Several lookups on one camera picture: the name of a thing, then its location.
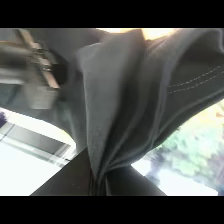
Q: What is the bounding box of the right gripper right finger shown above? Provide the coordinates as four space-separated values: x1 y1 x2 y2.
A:
99 164 167 197

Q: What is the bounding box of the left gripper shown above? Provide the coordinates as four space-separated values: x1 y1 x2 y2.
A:
0 29 62 111

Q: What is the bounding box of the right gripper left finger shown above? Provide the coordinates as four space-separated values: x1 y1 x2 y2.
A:
31 148 98 197

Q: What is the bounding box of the black garment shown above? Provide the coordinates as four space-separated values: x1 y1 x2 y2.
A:
0 28 224 197

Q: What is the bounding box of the silver frame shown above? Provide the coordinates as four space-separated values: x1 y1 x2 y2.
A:
0 131 78 168

